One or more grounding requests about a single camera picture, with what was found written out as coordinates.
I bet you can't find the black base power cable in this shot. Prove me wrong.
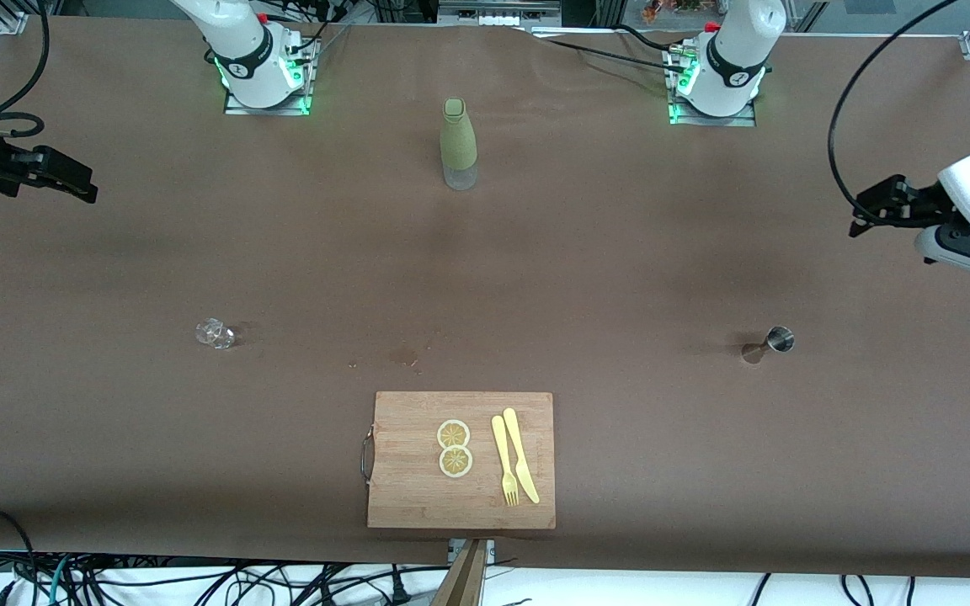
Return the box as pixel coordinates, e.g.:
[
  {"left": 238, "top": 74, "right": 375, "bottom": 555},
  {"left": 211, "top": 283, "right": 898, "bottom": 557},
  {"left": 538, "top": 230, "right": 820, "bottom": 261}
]
[{"left": 527, "top": 29, "right": 692, "bottom": 75}]

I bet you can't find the steel jigger measuring cup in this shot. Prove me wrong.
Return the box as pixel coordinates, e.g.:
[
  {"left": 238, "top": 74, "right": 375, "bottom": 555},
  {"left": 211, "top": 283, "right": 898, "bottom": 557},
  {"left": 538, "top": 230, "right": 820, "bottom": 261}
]
[{"left": 742, "top": 326, "right": 796, "bottom": 365}]

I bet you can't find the wooden cutting board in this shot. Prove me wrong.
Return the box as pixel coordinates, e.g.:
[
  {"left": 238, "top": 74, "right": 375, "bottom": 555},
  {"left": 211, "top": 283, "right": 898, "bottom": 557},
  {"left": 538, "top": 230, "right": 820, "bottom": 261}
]
[{"left": 360, "top": 391, "right": 557, "bottom": 530}]

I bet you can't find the green sleeved glass bottle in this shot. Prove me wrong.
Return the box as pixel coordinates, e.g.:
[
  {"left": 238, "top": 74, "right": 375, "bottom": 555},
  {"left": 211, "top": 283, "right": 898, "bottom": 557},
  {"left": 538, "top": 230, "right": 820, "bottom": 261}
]
[{"left": 440, "top": 98, "right": 479, "bottom": 191}]

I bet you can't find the clear glass cup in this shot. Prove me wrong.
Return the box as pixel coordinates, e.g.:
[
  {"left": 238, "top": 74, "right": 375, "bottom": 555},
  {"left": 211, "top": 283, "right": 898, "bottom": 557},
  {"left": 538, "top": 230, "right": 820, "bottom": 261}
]
[{"left": 195, "top": 318, "right": 236, "bottom": 350}]

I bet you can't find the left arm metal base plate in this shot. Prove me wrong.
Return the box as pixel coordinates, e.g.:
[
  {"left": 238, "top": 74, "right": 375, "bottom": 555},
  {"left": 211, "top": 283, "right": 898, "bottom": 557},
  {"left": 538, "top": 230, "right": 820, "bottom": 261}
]
[{"left": 666, "top": 46, "right": 757, "bottom": 127}]

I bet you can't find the yellow plastic knife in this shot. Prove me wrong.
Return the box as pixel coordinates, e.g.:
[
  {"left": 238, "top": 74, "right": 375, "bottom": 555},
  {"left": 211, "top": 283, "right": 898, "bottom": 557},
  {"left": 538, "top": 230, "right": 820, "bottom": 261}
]
[{"left": 503, "top": 407, "right": 541, "bottom": 505}]

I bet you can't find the teal cable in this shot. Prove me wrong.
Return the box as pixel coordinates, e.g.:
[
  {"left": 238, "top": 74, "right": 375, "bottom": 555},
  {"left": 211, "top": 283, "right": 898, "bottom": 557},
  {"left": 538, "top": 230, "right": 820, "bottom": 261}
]
[{"left": 45, "top": 555, "right": 69, "bottom": 606}]

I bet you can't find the yellow plastic fork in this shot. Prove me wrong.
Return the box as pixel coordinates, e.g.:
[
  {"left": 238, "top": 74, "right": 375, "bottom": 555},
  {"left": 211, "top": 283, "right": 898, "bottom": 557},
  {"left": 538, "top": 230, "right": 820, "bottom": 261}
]
[{"left": 491, "top": 415, "right": 520, "bottom": 508}]

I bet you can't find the brown table cover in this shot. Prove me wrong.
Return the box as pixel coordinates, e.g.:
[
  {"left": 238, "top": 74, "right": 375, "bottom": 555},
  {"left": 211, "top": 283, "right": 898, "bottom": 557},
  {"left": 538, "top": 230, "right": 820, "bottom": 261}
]
[{"left": 0, "top": 15, "right": 970, "bottom": 582}]

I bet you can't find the grey metal frame rail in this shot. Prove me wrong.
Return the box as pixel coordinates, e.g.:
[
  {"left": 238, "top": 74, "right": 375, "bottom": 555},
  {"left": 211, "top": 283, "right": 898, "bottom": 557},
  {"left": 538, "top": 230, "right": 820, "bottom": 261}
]
[{"left": 437, "top": 0, "right": 564, "bottom": 28}]

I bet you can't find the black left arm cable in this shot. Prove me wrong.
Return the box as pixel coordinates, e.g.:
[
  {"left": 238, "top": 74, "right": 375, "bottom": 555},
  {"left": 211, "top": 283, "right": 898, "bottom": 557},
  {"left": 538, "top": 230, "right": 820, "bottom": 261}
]
[{"left": 829, "top": 0, "right": 957, "bottom": 211}]

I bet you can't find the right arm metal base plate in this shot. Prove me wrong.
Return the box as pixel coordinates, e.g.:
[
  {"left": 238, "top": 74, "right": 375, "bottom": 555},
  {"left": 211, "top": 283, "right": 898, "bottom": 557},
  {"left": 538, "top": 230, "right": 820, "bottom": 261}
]
[{"left": 224, "top": 38, "right": 317, "bottom": 116}]

